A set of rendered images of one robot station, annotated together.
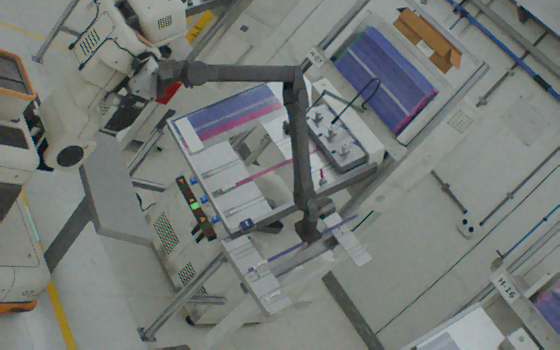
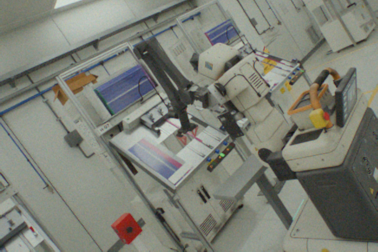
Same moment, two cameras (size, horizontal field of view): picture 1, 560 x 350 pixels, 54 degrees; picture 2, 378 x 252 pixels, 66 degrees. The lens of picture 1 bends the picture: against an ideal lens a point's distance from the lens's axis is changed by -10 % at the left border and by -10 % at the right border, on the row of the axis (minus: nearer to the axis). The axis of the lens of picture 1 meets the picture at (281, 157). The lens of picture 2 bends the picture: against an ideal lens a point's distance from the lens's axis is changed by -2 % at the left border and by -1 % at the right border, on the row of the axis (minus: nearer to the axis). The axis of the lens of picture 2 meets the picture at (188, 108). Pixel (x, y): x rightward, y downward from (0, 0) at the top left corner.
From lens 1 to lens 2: 2.77 m
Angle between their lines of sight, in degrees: 70
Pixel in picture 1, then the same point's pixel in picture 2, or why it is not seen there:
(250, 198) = (206, 134)
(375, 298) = not seen: hidden behind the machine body
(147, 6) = (230, 49)
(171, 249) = (214, 220)
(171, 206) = not seen: hidden behind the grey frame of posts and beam
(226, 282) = (225, 174)
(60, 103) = (273, 124)
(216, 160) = (191, 154)
